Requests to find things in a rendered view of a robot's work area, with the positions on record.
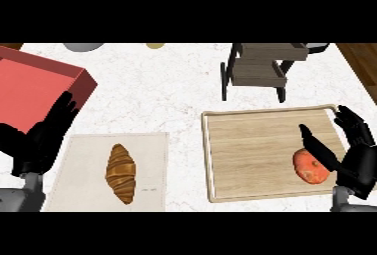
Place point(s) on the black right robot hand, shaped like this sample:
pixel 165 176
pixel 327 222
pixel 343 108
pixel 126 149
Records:
pixel 357 159

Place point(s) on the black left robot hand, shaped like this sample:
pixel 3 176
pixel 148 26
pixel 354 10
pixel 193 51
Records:
pixel 43 139

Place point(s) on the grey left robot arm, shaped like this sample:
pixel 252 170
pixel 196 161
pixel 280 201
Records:
pixel 23 192

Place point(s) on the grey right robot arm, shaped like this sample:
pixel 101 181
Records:
pixel 349 201

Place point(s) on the orange squash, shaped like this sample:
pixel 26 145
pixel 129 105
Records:
pixel 308 169

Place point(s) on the pale wooden tray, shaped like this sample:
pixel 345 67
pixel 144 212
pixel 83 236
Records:
pixel 255 149

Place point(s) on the dark tiered basket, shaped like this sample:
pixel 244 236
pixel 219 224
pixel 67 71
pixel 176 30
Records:
pixel 261 68

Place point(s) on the beige placemat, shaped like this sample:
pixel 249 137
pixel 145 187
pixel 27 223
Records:
pixel 80 172

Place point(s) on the red box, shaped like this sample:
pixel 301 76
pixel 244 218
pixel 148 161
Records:
pixel 34 88

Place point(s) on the brown croissant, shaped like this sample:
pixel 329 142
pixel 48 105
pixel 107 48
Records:
pixel 120 174

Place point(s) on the brown wooden surface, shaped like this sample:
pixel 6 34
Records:
pixel 363 66

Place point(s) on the grey round object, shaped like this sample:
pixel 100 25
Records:
pixel 82 46

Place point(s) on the small yellow object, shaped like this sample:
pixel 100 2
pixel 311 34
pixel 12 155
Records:
pixel 154 45

